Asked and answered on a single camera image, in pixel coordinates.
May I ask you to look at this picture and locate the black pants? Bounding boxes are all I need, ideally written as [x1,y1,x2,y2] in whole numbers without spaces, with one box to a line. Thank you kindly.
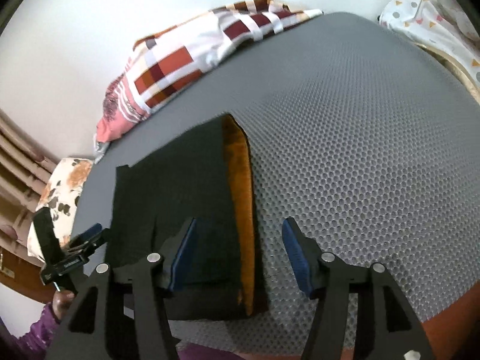
[105,114,268,320]

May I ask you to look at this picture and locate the person's left hand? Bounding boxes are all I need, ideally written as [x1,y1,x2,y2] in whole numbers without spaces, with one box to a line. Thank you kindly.
[51,290,76,320]

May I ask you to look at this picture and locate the floral white orange cushion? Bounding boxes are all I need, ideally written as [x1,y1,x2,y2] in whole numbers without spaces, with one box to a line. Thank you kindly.
[37,157,94,248]

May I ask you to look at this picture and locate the purple garment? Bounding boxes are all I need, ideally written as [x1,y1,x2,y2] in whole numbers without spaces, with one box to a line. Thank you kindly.
[1,302,60,360]

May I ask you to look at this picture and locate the grey folded cloth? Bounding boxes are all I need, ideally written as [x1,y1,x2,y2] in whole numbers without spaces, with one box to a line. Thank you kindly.
[94,141,110,164]

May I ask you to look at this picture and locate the pink striped cloth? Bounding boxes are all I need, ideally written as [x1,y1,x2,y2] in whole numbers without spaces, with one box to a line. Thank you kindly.
[95,59,150,143]

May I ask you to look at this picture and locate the checkered red white pillow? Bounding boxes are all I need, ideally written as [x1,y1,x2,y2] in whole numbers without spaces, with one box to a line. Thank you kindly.
[125,0,325,116]

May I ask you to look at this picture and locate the grey textured bed mat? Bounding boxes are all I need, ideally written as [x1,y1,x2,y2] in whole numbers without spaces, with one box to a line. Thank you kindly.
[73,13,479,355]

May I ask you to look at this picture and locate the white triangle-pattern cloth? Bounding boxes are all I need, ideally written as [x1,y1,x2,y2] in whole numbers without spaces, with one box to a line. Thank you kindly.
[379,0,479,85]

